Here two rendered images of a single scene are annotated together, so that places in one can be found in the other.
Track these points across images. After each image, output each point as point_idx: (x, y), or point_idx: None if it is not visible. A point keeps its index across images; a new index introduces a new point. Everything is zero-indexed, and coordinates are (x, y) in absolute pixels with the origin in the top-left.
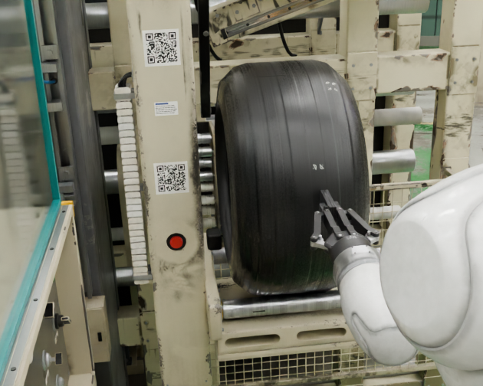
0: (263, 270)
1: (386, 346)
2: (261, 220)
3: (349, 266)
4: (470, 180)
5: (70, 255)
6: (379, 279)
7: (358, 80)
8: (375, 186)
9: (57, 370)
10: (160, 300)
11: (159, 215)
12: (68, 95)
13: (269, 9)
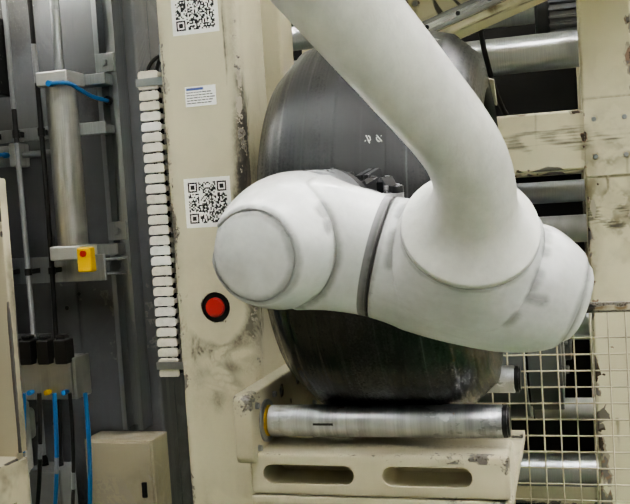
0: (296, 323)
1: (232, 248)
2: None
3: None
4: None
5: None
6: (287, 172)
7: (604, 141)
8: (624, 302)
9: None
10: (193, 406)
11: (192, 262)
12: (132, 126)
13: (428, 17)
